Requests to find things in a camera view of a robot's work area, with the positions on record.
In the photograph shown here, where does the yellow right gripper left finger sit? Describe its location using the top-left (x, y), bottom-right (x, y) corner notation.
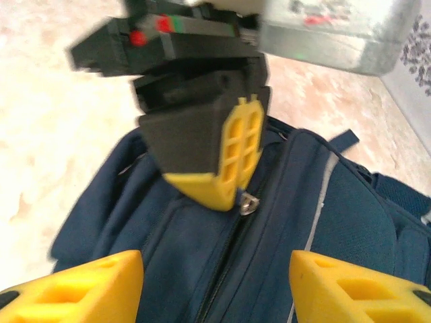
top-left (0, 250), bottom-right (144, 323)

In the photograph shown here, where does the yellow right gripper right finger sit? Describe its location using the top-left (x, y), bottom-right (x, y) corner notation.
top-left (289, 250), bottom-right (431, 323)

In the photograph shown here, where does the navy blue backpack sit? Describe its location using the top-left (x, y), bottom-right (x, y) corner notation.
top-left (50, 116), bottom-right (431, 323)

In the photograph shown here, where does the aluminium mounting rail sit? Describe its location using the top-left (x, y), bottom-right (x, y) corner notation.
top-left (259, 0), bottom-right (420, 77)

